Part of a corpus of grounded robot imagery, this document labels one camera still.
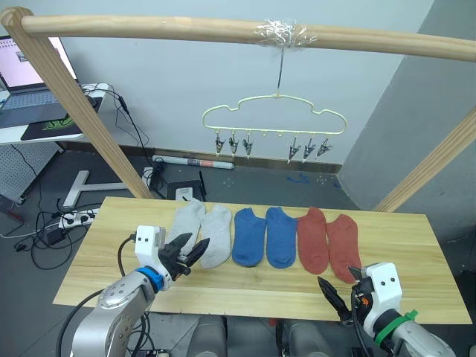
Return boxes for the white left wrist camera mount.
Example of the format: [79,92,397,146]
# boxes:
[134,225,167,277]

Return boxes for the white rolled tube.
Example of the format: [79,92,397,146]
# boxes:
[152,154,235,170]

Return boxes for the black floor cable tangle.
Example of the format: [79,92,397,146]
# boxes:
[14,200,90,271]

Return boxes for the open gray laptop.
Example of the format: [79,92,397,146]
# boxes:
[0,36,79,129]

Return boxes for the red ankle sock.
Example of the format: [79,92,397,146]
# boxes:
[326,213,362,284]
[296,206,330,275]

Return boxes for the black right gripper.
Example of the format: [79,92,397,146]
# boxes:
[317,264,375,327]

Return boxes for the black mouse pad green logo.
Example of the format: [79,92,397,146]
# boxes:
[20,111,85,141]

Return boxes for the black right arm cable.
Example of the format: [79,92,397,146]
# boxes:
[350,292,376,357]

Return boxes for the clear tape wrap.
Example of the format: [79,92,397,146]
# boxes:
[256,18,319,49]

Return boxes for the black box with white label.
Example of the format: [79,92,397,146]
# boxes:
[167,170,205,204]

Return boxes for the white desk foot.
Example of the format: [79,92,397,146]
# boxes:
[62,169,129,208]

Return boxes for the horizontal wooden rack pole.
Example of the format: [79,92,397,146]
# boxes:
[0,7,476,63]

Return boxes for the black computer mouse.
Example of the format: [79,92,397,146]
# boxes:
[83,92,103,111]

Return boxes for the white desk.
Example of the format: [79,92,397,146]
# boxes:
[0,83,115,146]

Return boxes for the black power adapter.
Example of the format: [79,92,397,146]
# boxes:
[44,228,66,246]

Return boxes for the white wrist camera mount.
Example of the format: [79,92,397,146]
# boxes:
[362,262,404,338]
[134,225,167,277]

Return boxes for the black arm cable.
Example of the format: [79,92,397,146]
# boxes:
[350,292,376,357]
[56,233,137,357]

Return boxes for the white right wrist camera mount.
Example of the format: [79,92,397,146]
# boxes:
[362,262,404,338]

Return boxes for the gray ankle sock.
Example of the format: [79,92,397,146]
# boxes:
[165,198,207,257]
[199,205,233,269]

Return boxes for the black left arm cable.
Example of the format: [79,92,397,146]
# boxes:
[56,233,137,357]

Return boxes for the white power strip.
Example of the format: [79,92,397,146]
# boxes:
[58,208,100,228]

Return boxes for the black cable with inline box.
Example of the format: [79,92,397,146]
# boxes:
[83,83,164,176]

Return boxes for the blue ankle sock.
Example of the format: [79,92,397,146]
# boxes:
[265,207,299,269]
[231,208,267,268]

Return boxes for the white pegboard panel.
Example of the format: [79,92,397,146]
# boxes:
[0,143,64,204]

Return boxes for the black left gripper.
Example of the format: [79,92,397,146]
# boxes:
[158,233,211,287]

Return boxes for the cream clip hanger frame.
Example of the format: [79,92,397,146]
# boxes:
[202,44,349,139]

